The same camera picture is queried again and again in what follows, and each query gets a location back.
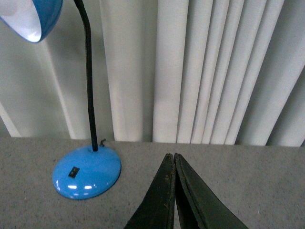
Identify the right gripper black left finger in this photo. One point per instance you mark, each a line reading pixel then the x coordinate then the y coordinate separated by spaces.
pixel 156 211

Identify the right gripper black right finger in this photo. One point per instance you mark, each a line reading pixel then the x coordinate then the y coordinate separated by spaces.
pixel 198 207

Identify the blue desk lamp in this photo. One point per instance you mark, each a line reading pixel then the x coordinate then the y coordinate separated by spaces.
pixel 87 171

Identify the white vertical blinds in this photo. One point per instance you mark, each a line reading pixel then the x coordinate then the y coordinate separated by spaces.
pixel 178 71

